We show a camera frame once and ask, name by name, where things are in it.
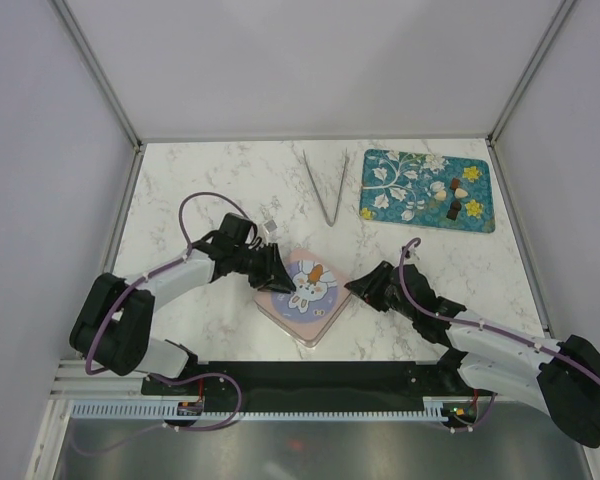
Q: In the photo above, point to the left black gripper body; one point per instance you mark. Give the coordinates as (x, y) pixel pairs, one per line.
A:
(252, 263)

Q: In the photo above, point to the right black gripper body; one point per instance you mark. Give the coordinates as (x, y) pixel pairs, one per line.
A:
(395, 305)

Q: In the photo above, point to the metal tweezers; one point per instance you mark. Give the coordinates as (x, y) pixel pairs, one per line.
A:
(322, 188)

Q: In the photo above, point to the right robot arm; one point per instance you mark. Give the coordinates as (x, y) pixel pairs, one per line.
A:
(558, 378)

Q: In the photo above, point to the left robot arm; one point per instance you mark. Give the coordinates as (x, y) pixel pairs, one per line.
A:
(113, 328)

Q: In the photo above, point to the pink chocolate tin box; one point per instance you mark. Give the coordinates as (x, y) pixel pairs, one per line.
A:
(307, 321)

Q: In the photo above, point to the dark chocolate pieces on tray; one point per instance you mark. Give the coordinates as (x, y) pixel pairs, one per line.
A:
(454, 210)

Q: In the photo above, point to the white heart chocolate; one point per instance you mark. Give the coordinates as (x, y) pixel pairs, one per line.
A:
(461, 192)

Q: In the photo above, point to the teal floral tray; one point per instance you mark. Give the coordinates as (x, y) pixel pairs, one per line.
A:
(417, 189)

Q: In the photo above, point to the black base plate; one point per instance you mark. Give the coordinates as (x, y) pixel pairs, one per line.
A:
(337, 386)

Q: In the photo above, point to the white cable duct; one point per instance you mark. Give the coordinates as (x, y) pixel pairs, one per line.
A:
(430, 411)

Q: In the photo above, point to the left aluminium frame post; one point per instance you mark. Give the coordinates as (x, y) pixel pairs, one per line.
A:
(86, 53)

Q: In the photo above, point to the aluminium frame post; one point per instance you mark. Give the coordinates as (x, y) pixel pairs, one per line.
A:
(86, 53)
(532, 67)

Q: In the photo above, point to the right aluminium frame post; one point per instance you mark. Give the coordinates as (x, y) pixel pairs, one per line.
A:
(532, 67)

